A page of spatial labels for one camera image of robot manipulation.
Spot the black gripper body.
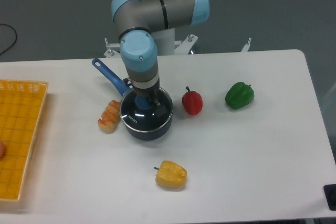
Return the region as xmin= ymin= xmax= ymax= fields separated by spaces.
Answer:
xmin=123 ymin=77 xmax=160 ymax=101

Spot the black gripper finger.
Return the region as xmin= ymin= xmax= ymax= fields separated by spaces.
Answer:
xmin=151 ymin=97 xmax=166 ymax=117

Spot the glass lid blue knob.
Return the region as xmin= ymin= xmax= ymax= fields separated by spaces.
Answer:
xmin=119 ymin=88 xmax=173 ymax=133

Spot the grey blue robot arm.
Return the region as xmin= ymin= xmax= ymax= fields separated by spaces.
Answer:
xmin=111 ymin=0 xmax=210 ymax=110

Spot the dark blue saucepan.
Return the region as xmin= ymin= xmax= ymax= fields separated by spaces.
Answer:
xmin=92 ymin=59 xmax=173 ymax=140

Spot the red toy bell pepper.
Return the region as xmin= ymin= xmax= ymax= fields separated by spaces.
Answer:
xmin=182 ymin=87 xmax=203 ymax=115

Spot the orange toy shrimp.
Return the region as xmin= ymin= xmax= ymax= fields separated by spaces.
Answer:
xmin=97 ymin=100 xmax=120 ymax=134

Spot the yellow toy bell pepper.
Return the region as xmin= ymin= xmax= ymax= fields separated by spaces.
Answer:
xmin=154 ymin=161 xmax=187 ymax=188

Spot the green toy bell pepper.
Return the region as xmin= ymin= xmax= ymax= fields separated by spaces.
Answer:
xmin=225 ymin=82 xmax=255 ymax=110

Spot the yellow woven basket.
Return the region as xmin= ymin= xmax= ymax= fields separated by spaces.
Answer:
xmin=1 ymin=79 xmax=48 ymax=202

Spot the black device table edge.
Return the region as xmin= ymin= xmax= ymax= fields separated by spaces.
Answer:
xmin=323 ymin=184 xmax=336 ymax=211

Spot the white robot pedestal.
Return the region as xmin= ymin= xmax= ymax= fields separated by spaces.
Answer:
xmin=103 ymin=27 xmax=253 ymax=58

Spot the black floor cable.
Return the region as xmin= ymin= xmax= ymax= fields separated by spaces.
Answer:
xmin=0 ymin=23 xmax=18 ymax=56

